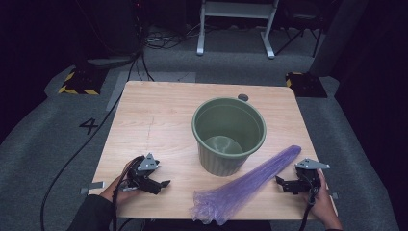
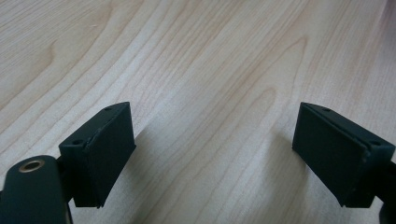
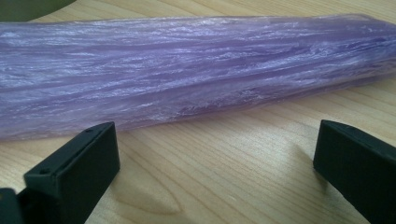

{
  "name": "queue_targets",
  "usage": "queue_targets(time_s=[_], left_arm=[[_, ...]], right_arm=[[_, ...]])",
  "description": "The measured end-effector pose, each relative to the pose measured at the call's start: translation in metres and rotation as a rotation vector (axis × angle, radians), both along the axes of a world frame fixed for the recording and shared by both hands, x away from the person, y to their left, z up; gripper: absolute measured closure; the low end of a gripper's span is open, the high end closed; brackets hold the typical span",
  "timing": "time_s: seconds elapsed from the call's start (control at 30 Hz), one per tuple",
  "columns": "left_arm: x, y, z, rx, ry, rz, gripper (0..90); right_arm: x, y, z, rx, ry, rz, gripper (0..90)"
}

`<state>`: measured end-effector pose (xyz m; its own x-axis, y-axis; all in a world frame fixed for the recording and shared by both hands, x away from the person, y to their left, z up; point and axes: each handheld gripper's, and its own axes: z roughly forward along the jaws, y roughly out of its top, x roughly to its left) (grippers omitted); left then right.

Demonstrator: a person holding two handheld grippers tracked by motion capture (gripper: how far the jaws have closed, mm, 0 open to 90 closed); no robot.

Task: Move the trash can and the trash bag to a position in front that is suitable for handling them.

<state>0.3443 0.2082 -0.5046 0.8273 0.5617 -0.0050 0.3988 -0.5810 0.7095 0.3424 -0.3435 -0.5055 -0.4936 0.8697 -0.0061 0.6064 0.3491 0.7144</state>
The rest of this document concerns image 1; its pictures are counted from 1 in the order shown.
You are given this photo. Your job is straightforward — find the grey upright pillar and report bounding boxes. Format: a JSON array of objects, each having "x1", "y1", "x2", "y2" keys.
[{"x1": 308, "y1": 0, "x2": 370, "y2": 78}]

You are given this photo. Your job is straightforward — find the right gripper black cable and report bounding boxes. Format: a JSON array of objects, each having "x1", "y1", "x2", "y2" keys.
[{"x1": 298, "y1": 179, "x2": 319, "y2": 231}]

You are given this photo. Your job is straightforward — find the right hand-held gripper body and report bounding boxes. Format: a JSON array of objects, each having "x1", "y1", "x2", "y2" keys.
[{"x1": 294, "y1": 158, "x2": 331, "y2": 193}]

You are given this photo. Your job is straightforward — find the person's left hand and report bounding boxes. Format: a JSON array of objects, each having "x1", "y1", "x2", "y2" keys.
[{"x1": 99, "y1": 159, "x2": 140, "y2": 207}]

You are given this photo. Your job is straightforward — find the purple plastic bag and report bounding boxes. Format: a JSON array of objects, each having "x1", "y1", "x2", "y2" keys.
[{"x1": 190, "y1": 144, "x2": 302, "y2": 226}]

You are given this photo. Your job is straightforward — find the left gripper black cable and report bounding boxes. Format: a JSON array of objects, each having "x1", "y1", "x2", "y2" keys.
[{"x1": 111, "y1": 155, "x2": 145, "y2": 231}]

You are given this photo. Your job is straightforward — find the black tripod legs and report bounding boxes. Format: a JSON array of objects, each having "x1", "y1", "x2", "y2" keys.
[{"x1": 274, "y1": 27, "x2": 323, "y2": 58}]

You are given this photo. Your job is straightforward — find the bundle of floor cables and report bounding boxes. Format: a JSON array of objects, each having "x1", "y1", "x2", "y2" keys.
[{"x1": 143, "y1": 30, "x2": 200, "y2": 50}]

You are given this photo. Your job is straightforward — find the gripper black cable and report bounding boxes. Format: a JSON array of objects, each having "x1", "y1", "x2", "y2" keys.
[
  {"x1": 111, "y1": 155, "x2": 145, "y2": 231},
  {"x1": 298, "y1": 179, "x2": 319, "y2": 231}
]

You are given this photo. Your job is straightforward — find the white metal stand frame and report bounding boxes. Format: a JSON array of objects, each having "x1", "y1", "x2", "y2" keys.
[{"x1": 196, "y1": 0, "x2": 280, "y2": 60}]

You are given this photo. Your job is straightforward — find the long black floor cable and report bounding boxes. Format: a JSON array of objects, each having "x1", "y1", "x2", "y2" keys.
[{"x1": 39, "y1": 51, "x2": 144, "y2": 231}]

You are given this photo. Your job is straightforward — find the green plastic bin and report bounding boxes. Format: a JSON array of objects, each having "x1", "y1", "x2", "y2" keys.
[{"x1": 191, "y1": 96, "x2": 268, "y2": 177}]

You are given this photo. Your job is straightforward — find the person's right hand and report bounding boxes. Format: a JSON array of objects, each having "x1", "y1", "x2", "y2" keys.
[{"x1": 302, "y1": 168, "x2": 337, "y2": 223}]

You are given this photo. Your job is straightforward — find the black yellow striped base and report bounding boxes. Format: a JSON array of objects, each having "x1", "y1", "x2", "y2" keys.
[
  {"x1": 58, "y1": 67, "x2": 109, "y2": 96},
  {"x1": 285, "y1": 71, "x2": 328, "y2": 99}
]

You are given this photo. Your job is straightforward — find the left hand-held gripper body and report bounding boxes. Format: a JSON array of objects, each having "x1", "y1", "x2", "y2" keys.
[{"x1": 127, "y1": 153, "x2": 162, "y2": 193}]

